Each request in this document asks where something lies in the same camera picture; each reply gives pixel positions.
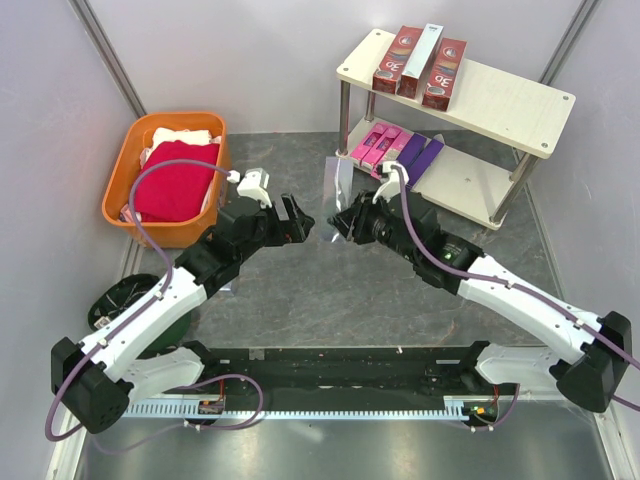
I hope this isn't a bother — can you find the small pink packet in basket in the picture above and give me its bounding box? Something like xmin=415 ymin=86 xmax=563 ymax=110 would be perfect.
xmin=118 ymin=203 xmax=142 ymax=224

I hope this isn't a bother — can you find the white cable duct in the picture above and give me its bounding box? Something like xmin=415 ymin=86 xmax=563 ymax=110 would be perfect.
xmin=124 ymin=395 xmax=497 ymax=421

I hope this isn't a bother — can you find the pink toothpaste box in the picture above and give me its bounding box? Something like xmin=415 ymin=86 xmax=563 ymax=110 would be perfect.
xmin=361 ymin=127 xmax=403 ymax=170
xmin=371 ymin=132 xmax=412 ymax=179
xmin=351 ymin=122 xmax=390 ymax=166

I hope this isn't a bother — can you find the silver toothpaste box long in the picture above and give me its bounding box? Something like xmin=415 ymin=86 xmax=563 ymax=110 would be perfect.
xmin=320 ymin=156 xmax=353 ymax=243

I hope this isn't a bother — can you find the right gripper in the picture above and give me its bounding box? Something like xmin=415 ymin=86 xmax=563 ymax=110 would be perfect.
xmin=329 ymin=188 xmax=419 ymax=262

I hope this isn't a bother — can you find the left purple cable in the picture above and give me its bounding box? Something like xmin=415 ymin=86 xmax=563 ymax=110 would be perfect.
xmin=44 ymin=159 xmax=266 ymax=455

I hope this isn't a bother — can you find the white cloth in basket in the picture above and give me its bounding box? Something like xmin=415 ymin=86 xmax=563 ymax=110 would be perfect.
xmin=140 ymin=127 xmax=222 ymax=167

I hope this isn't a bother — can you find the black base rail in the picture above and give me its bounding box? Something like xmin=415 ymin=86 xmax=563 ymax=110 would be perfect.
xmin=162 ymin=339 xmax=524 ymax=416

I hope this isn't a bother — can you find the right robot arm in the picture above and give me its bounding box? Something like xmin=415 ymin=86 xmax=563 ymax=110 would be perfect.
xmin=326 ymin=191 xmax=634 ymax=413

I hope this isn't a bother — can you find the holographic purple toothpaste box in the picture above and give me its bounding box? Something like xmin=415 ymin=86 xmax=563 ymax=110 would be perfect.
xmin=396 ymin=133 xmax=427 ymax=171

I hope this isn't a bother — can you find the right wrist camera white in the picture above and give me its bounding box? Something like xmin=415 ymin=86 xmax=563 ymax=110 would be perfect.
xmin=372 ymin=160 xmax=409 ymax=203

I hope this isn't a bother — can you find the red folded cloth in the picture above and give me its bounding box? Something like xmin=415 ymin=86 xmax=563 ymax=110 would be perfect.
xmin=134 ymin=141 xmax=219 ymax=223

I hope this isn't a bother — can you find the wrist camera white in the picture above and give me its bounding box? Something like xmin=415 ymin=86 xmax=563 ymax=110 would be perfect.
xmin=372 ymin=160 xmax=409 ymax=203
xmin=227 ymin=168 xmax=272 ymax=209

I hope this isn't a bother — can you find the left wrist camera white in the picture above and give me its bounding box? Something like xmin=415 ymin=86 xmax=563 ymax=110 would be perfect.
xmin=227 ymin=168 xmax=272 ymax=209

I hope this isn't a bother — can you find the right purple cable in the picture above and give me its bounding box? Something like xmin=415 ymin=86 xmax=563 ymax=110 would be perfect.
xmin=397 ymin=164 xmax=640 ymax=434

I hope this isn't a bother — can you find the silver toothpaste box small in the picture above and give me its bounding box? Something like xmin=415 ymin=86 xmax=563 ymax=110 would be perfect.
xmin=220 ymin=281 xmax=236 ymax=293

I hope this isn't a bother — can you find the purple cable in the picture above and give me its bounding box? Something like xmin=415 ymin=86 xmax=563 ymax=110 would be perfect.
xmin=397 ymin=164 xmax=640 ymax=434
xmin=44 ymin=159 xmax=266 ymax=455

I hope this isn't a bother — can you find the white two-tier shelf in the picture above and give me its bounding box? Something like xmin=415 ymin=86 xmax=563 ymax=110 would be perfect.
xmin=336 ymin=28 xmax=576 ymax=230

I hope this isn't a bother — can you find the orange plastic basket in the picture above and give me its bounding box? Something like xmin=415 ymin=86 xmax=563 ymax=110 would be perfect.
xmin=102 ymin=111 xmax=231 ymax=249

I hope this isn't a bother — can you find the red 3D toothpaste box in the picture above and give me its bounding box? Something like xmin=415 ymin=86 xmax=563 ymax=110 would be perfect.
xmin=397 ymin=23 xmax=444 ymax=99
xmin=422 ymin=38 xmax=468 ymax=112
xmin=372 ymin=26 xmax=423 ymax=94

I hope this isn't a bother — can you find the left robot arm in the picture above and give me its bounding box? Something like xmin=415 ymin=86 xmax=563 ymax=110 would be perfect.
xmin=51 ymin=194 xmax=315 ymax=434

